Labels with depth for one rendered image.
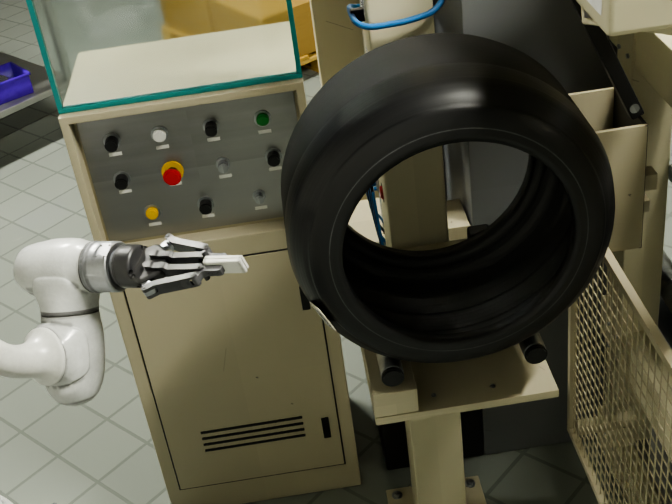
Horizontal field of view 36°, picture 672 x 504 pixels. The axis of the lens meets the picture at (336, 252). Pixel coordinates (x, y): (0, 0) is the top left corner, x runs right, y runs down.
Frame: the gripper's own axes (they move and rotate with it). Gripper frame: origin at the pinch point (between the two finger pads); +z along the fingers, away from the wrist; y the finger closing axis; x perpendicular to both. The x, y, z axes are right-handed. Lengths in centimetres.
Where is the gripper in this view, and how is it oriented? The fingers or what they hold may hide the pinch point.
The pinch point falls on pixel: (225, 264)
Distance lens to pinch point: 168.6
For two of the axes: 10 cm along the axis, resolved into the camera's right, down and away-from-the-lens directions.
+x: 3.2, 6.5, 6.9
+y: 2.4, -7.6, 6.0
